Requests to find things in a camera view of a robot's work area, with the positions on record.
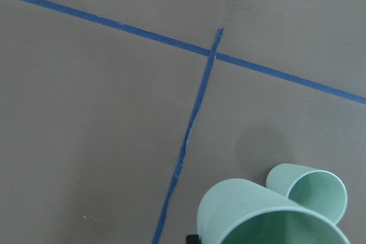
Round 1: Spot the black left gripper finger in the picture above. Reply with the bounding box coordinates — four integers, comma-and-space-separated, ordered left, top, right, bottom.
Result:
185, 234, 200, 244

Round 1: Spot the light green cup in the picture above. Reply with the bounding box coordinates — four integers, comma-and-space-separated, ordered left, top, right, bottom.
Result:
265, 163, 348, 224
197, 178, 349, 243

